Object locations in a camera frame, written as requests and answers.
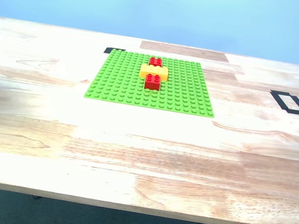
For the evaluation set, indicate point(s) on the green studded baseplate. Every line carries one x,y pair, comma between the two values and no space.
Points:
114,83

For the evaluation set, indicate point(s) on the yellow long brick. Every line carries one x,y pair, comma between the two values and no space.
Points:
152,69

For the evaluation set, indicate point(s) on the black tape strip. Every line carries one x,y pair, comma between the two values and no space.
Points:
108,50

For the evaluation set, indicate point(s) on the red square brick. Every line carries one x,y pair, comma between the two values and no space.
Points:
152,84
155,61

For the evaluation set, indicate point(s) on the black tape rectangle outline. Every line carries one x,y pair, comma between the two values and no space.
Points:
283,103

